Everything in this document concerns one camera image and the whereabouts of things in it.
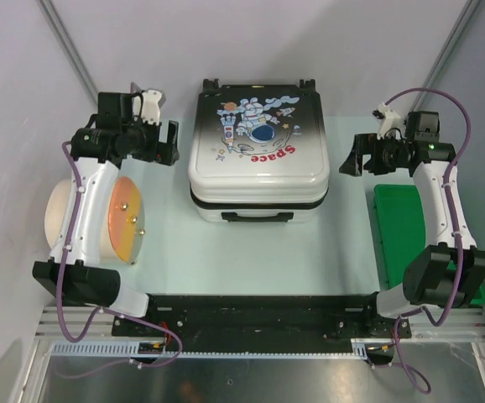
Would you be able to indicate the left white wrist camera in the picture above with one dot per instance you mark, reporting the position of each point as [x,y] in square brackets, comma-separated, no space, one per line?
[147,104]

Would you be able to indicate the beige drum with orange lid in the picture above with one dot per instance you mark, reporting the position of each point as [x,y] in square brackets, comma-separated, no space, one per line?
[109,226]

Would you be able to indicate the green plastic tray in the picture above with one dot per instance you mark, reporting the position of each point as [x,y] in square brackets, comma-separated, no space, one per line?
[401,228]

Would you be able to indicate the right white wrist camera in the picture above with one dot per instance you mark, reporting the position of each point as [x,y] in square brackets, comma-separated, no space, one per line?
[391,123]

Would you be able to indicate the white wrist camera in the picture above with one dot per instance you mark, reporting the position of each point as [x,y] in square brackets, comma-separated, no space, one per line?
[391,123]
[147,104]

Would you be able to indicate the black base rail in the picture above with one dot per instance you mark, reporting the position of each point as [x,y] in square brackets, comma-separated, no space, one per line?
[270,325]

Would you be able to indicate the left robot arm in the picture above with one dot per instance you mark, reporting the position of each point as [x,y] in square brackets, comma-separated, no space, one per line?
[91,154]

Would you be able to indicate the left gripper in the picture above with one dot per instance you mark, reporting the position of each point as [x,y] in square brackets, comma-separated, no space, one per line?
[168,152]

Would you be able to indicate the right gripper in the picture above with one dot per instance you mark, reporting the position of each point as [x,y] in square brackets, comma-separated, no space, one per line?
[363,144]

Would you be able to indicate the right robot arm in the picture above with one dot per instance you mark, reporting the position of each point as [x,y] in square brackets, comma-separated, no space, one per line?
[451,267]

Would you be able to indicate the white black space suitcase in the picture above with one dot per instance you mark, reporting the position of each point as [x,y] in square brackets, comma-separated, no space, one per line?
[259,152]

